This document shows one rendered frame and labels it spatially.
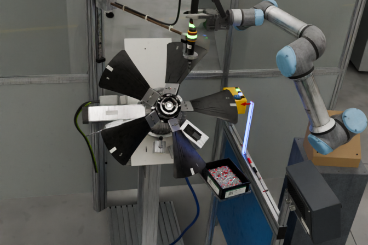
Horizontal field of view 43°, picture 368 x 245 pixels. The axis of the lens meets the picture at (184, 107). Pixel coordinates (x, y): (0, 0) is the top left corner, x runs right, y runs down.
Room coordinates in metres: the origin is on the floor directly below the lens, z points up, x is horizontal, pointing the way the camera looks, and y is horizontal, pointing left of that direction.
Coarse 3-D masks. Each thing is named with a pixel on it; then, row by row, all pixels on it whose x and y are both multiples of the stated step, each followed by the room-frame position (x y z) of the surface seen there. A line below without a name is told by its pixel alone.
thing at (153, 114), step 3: (153, 111) 1.92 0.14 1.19; (150, 114) 1.91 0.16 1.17; (153, 114) 1.93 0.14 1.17; (156, 114) 1.94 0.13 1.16; (147, 117) 1.90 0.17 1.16; (150, 117) 1.91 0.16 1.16; (153, 117) 1.93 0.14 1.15; (156, 117) 1.94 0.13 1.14; (147, 120) 1.90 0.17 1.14; (150, 120) 1.92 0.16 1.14; (156, 120) 1.94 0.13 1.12; (159, 120) 1.95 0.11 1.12; (150, 123) 1.92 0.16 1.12; (153, 123) 1.93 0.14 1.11; (156, 123) 1.94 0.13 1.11; (150, 126) 1.92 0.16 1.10
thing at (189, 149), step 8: (176, 136) 1.87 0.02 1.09; (184, 136) 1.92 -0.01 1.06; (176, 144) 1.84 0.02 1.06; (184, 144) 1.87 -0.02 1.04; (176, 152) 1.81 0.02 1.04; (184, 152) 1.84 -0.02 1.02; (192, 152) 1.88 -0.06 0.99; (176, 160) 1.78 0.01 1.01; (184, 160) 1.80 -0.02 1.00; (192, 160) 1.84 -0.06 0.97; (200, 160) 1.88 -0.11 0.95; (176, 168) 1.75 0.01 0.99; (184, 168) 1.77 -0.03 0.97; (200, 168) 1.84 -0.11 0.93; (176, 176) 1.73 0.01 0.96; (184, 176) 1.75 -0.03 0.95
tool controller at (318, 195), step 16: (288, 176) 1.48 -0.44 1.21; (304, 176) 1.45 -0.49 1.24; (320, 176) 1.44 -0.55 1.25; (288, 192) 1.51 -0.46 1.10; (304, 192) 1.36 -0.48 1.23; (320, 192) 1.35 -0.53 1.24; (304, 208) 1.33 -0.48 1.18; (320, 208) 1.28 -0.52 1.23; (336, 208) 1.29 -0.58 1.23; (304, 224) 1.35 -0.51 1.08; (320, 224) 1.28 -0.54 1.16; (336, 224) 1.30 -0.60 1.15; (320, 240) 1.29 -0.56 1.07
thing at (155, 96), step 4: (148, 92) 1.99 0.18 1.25; (152, 92) 1.99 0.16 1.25; (156, 92) 1.98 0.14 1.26; (144, 96) 2.00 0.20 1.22; (148, 96) 2.00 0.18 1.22; (152, 96) 1.99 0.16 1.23; (156, 96) 1.99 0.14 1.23; (144, 100) 2.00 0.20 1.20; (152, 100) 1.99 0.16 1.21; (156, 100) 1.99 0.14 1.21; (152, 104) 1.99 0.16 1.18
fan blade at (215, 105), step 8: (208, 96) 2.10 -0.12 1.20; (216, 96) 2.10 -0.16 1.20; (224, 96) 2.10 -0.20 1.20; (232, 96) 2.10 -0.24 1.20; (192, 104) 2.01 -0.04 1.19; (200, 104) 2.02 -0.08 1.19; (208, 104) 2.02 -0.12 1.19; (216, 104) 2.03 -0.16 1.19; (224, 104) 2.04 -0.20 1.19; (200, 112) 1.96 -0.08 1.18; (208, 112) 1.97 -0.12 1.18; (216, 112) 1.98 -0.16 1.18; (224, 112) 1.99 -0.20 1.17; (232, 112) 2.00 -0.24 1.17; (232, 120) 1.95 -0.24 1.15
